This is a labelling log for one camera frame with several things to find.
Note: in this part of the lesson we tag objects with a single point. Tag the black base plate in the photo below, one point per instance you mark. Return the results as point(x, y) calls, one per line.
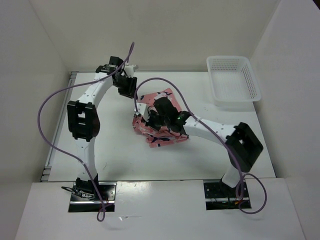
point(217, 198)
point(82, 202)

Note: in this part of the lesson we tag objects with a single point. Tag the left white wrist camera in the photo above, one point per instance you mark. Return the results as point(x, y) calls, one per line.
point(129, 70)

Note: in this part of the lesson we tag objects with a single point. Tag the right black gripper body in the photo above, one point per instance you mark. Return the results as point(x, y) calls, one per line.
point(155, 120)

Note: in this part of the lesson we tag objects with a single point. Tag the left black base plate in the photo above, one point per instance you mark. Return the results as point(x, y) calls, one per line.
point(82, 202)

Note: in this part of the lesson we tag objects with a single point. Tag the aluminium table edge rail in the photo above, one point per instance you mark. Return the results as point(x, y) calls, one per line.
point(53, 153)

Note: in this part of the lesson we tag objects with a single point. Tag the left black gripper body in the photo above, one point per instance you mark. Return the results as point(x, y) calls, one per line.
point(126, 85)

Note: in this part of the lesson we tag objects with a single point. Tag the pink shark print shorts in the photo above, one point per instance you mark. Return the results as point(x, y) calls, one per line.
point(165, 136)

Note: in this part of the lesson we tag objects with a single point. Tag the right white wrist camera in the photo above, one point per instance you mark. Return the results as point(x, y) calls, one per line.
point(141, 109)

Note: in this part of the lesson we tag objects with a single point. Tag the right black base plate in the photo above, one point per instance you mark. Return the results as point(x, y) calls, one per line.
point(217, 198)

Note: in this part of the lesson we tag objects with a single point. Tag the white plastic basket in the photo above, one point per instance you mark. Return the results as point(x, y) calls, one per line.
point(233, 81)

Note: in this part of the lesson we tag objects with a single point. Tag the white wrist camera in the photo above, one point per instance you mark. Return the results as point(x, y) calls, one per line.
point(129, 70)
point(141, 109)

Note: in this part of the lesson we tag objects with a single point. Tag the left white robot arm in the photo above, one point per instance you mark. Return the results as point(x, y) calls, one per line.
point(83, 121)

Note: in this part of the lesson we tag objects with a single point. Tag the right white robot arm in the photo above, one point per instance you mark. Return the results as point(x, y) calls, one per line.
point(242, 145)

